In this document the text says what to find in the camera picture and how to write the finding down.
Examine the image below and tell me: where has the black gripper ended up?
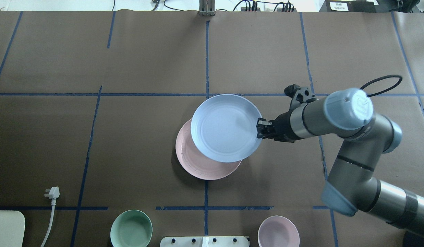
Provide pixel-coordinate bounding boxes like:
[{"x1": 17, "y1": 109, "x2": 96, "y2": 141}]
[{"x1": 256, "y1": 111, "x2": 295, "y2": 143}]

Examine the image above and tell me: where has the blue plate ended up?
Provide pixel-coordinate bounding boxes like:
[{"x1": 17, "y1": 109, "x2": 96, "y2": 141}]
[{"x1": 191, "y1": 94, "x2": 262, "y2": 163}]

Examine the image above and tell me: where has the pink plate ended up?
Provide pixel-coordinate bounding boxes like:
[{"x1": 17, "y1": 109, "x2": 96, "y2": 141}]
[{"x1": 175, "y1": 119, "x2": 242, "y2": 181}]

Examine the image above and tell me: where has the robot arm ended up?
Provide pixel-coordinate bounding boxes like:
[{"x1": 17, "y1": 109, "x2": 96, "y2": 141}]
[{"x1": 256, "y1": 85, "x2": 424, "y2": 238}]

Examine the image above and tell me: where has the pink bowl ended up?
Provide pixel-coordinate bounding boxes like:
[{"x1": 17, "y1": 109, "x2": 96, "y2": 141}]
[{"x1": 257, "y1": 215, "x2": 301, "y2": 247}]

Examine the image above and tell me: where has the black box with label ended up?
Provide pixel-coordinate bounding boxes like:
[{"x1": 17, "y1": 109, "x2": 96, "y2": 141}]
[{"x1": 319, "y1": 0, "x2": 376, "y2": 13}]

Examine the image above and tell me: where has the green bowl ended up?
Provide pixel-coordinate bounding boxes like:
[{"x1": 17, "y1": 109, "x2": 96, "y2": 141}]
[{"x1": 110, "y1": 210, "x2": 153, "y2": 247}]

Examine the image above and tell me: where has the dark blue saucepan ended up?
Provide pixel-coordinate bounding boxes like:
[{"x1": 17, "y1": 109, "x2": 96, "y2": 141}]
[{"x1": 402, "y1": 231, "x2": 424, "y2": 247}]

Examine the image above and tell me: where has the aluminium frame post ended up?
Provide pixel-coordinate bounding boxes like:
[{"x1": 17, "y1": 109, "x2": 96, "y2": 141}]
[{"x1": 198, "y1": 0, "x2": 216, "y2": 16}]

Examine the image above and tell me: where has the white power plug cable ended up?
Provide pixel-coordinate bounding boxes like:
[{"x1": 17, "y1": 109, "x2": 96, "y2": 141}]
[{"x1": 40, "y1": 186, "x2": 60, "y2": 247}]

